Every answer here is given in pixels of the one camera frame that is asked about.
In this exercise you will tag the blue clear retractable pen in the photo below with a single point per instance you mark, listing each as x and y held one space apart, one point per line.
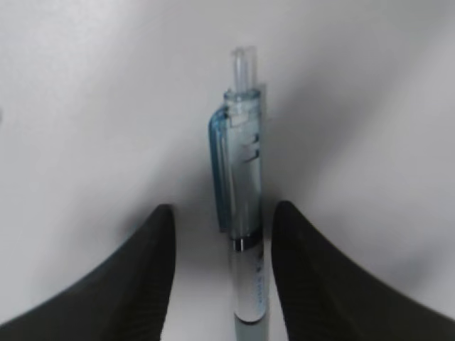
234 133

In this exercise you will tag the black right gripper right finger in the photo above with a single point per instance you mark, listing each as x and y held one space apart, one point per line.
326 296

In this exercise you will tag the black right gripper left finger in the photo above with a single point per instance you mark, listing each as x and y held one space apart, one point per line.
125 298

